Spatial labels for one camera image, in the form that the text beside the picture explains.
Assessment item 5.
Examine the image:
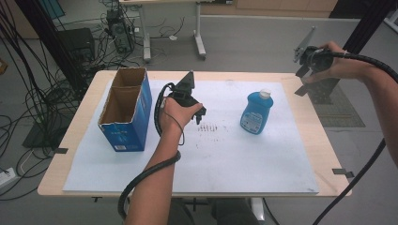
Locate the black computer tower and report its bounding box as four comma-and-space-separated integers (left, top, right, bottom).
105, 8, 136, 54

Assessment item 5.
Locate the black floor mat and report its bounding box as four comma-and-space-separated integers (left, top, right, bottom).
22, 118, 76, 150

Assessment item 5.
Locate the person's left hand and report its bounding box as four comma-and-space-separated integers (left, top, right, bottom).
159, 97, 205, 136

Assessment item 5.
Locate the white power strip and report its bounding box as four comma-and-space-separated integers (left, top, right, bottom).
0, 167, 17, 189

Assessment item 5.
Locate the white desk frame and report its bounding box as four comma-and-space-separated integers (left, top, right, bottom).
119, 0, 208, 63

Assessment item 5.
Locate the person's right hand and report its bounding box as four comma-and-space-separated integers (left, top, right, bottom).
301, 40, 370, 84

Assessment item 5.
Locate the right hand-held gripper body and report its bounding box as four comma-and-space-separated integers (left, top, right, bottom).
293, 25, 334, 75

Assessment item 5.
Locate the blue plastic bottle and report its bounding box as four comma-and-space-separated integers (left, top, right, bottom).
239, 88, 275, 136

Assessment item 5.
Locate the black corrugated cable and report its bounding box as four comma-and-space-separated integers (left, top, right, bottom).
312, 51, 398, 225
117, 82, 182, 221

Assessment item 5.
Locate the right black corrugated cable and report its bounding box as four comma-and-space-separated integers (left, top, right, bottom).
312, 51, 398, 225

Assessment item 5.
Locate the left thin black wire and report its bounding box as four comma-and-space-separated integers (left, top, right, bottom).
162, 110, 186, 146

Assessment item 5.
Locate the white table mat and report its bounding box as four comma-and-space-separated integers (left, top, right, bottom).
62, 79, 319, 195

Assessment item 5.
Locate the white table pedestal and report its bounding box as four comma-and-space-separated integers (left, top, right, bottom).
249, 197, 266, 221

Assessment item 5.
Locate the wooden wall cabinet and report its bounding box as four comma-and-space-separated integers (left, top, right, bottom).
200, 0, 340, 19

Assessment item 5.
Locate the blue cardboard box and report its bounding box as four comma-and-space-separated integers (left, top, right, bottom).
97, 67, 154, 153

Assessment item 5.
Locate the black metal frame post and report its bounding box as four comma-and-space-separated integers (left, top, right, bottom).
308, 0, 398, 105
13, 0, 85, 95

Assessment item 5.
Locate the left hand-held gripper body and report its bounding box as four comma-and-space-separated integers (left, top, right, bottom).
167, 70, 203, 110

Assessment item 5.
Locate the left black corrugated cable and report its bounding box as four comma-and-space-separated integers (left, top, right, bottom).
117, 82, 182, 221

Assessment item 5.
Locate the bundle of black floor cables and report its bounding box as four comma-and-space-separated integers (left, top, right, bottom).
0, 0, 189, 201

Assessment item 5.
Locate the black floor cabinet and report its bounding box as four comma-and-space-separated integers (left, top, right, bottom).
56, 27, 97, 64

